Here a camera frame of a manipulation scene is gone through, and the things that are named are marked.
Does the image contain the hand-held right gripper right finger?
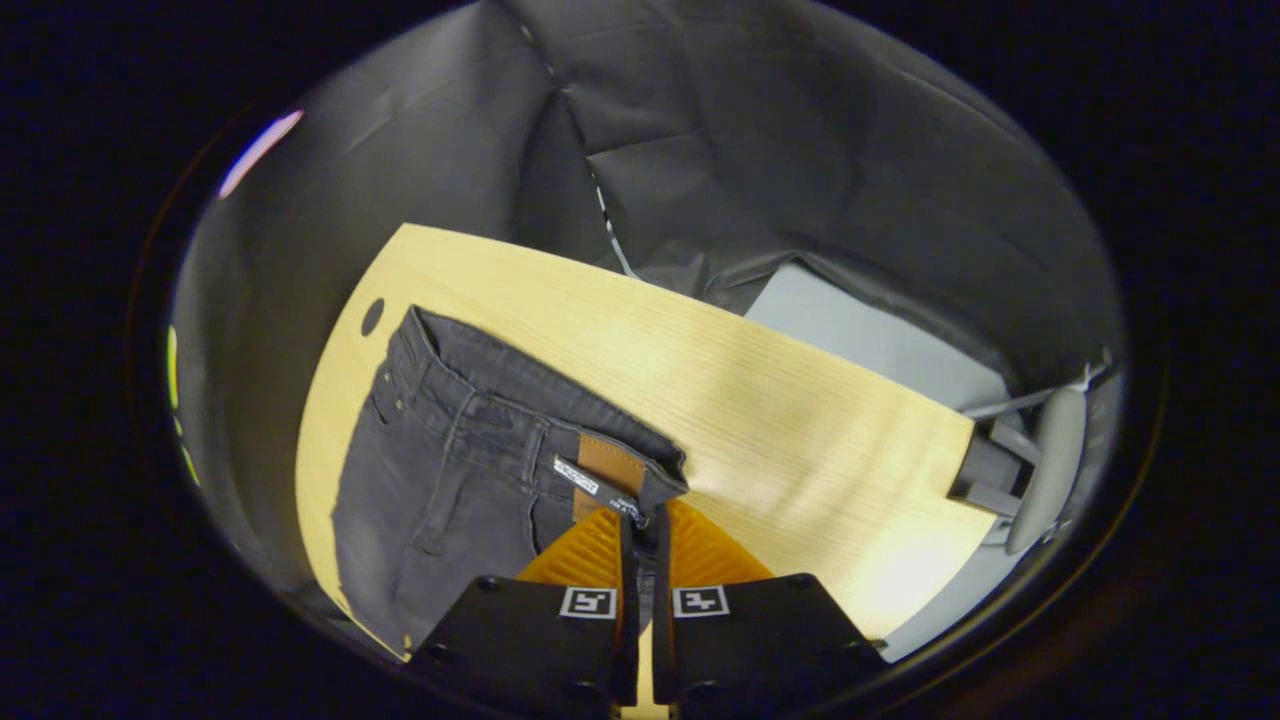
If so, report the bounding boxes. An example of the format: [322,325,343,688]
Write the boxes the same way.
[652,498,889,720]

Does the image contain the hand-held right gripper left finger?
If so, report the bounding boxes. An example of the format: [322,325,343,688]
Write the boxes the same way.
[408,505,641,720]

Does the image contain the dark grey jeans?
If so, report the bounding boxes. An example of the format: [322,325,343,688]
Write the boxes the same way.
[330,304,691,657]

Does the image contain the grey chair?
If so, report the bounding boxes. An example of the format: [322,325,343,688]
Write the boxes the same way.
[947,348,1113,557]

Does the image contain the black backdrop cloth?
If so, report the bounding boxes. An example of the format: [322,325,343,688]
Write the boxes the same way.
[170,0,1126,601]

